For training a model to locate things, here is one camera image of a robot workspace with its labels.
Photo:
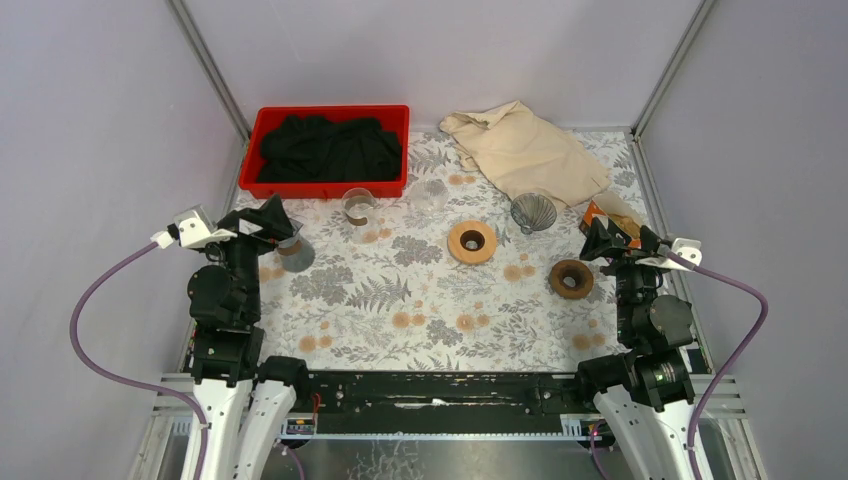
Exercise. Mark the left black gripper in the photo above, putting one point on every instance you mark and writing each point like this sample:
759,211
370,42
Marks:
250,225

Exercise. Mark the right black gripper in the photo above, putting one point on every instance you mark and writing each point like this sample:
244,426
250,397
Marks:
602,243

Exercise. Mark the orange coffee filter box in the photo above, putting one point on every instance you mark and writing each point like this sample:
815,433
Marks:
620,219

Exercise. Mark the glass coffee carafe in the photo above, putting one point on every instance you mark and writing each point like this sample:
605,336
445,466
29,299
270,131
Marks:
296,253

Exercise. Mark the light wooden ring holder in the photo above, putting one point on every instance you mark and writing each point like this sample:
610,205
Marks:
472,242

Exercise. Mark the clear glass dripper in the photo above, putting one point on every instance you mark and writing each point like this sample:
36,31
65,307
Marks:
428,195

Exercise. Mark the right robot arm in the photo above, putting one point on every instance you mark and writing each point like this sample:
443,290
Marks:
645,394

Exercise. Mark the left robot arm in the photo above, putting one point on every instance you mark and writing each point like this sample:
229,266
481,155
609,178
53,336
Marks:
241,402

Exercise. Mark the grey ribbed glass dripper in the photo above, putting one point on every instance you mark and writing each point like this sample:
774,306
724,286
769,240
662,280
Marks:
533,212

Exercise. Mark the black cloth in bin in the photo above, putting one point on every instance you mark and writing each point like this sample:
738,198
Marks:
314,149

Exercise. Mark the red plastic bin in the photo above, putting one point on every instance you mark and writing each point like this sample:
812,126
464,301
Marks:
393,117

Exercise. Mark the small glass beaker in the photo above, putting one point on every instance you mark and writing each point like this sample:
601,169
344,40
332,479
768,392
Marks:
358,206

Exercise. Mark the beige cloth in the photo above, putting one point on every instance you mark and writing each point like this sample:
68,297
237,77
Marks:
519,152

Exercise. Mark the floral patterned table mat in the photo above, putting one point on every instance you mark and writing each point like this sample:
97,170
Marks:
393,297

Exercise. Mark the dark wooden ring holder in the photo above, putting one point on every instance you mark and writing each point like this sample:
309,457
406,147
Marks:
571,279

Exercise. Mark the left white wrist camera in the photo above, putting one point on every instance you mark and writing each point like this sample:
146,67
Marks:
191,229

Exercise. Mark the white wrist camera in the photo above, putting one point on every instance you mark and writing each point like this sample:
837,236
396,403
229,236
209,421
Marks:
681,254
191,229

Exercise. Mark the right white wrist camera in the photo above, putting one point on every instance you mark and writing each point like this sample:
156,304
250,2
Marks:
681,254

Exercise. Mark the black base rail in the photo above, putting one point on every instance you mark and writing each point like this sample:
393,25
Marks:
450,403

